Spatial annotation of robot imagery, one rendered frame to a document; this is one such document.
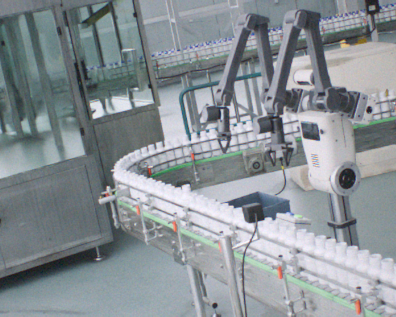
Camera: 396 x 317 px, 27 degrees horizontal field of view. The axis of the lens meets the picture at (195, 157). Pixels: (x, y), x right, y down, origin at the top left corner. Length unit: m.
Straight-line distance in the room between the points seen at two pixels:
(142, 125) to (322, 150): 5.33
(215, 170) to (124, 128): 3.74
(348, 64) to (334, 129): 4.02
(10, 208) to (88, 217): 0.65
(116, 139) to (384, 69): 2.93
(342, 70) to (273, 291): 4.74
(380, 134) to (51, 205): 2.73
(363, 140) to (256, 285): 2.32
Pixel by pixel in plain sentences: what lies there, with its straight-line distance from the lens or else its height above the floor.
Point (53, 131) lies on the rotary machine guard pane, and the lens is 6.63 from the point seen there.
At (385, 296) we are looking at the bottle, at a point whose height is 1.06.
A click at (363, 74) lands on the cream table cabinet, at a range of 7.74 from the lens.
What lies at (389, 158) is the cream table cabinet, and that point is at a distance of 7.94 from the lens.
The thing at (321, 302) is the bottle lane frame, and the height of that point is 0.95.
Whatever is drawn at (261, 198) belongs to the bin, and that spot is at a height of 0.91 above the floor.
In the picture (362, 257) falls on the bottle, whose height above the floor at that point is 1.15.
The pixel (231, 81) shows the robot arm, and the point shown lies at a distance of 3.77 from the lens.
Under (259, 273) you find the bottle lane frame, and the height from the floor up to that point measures 0.95.
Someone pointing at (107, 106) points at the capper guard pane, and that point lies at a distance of 8.77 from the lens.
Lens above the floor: 2.08
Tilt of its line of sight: 12 degrees down
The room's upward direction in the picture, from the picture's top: 11 degrees counter-clockwise
